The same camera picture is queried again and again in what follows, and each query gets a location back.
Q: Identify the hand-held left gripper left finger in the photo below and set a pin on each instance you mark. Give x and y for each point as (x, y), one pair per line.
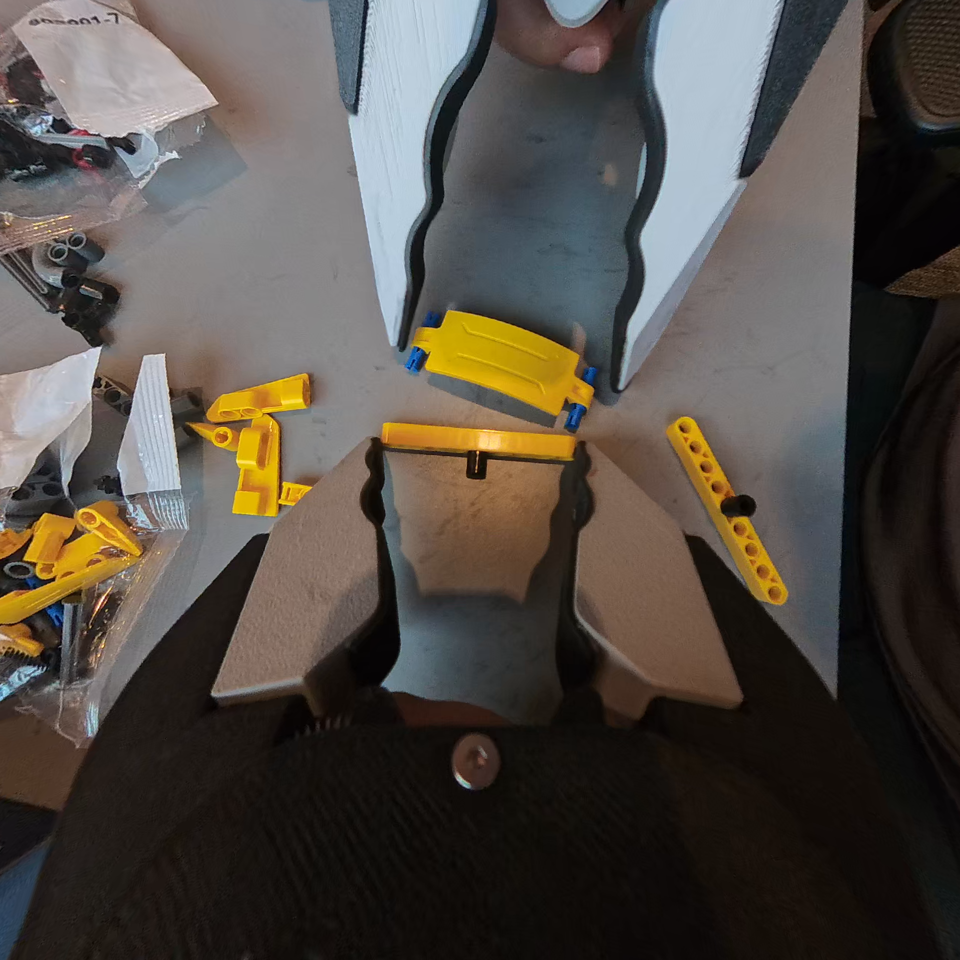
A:
(300, 600)

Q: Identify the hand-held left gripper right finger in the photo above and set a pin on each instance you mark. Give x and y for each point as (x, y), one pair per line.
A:
(653, 600)

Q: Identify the plastic bag of black parts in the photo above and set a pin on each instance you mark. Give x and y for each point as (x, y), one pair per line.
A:
(105, 75)

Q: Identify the person's right hand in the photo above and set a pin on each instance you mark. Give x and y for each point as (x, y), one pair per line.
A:
(578, 50)

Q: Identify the small yellow connector piece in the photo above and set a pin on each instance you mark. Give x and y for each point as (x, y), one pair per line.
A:
(210, 435)

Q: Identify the plastic bag of yellow parts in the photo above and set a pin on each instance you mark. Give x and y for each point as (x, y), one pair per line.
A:
(60, 585)

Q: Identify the grey desk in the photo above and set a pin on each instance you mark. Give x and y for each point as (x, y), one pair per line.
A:
(270, 255)

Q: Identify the long yellow nine-hole beam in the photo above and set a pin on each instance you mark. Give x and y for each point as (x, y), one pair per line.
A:
(705, 473)

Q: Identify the yellow curved panel blue pins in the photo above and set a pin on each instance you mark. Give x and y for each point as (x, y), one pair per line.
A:
(503, 360)

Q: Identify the short yellow three-hole beam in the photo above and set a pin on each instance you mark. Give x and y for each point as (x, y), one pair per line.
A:
(296, 492)

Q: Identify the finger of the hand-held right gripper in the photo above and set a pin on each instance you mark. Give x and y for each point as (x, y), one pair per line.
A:
(405, 150)
(698, 150)

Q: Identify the black mesh chair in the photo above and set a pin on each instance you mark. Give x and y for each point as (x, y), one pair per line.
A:
(915, 135)

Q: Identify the yellow angled beam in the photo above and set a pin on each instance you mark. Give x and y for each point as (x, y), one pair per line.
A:
(258, 399)

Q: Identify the loose black connector parts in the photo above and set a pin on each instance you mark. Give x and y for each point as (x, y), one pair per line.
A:
(75, 285)

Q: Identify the yellow beam black pin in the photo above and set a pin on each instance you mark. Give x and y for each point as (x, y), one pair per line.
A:
(480, 440)

